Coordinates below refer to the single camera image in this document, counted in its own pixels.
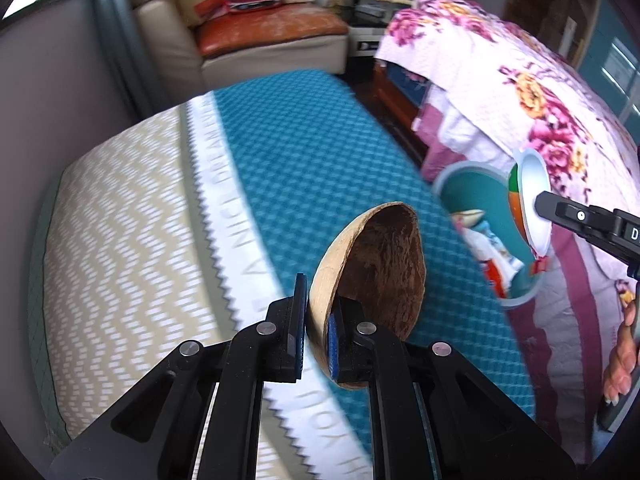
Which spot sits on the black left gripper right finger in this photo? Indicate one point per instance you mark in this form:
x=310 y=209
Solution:
x=433 y=414

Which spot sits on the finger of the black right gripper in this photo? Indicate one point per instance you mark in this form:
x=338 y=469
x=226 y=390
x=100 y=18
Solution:
x=596 y=225

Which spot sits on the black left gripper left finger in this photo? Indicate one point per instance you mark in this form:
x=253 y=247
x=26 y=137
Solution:
x=197 y=413

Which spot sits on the orange green paper cup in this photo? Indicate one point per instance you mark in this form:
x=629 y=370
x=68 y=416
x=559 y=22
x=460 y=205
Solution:
x=528 y=178

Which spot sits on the brown coconut shell half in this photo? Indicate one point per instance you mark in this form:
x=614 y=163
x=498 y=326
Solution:
x=374 y=271

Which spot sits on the light blue milk carton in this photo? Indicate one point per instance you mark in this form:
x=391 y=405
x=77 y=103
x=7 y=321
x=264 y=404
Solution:
x=499 y=265

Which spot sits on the teal round trash bin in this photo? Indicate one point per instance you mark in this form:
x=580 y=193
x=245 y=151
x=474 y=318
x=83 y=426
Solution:
x=476 y=197

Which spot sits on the right hand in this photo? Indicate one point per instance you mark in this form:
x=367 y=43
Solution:
x=623 y=359

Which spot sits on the beige patterned pillow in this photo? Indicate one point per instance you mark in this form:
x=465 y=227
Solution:
x=142 y=243

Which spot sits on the orange sofa cushion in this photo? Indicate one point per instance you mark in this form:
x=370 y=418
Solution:
x=240 y=31

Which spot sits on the beige leather sofa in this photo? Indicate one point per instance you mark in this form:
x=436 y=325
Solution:
x=183 y=72

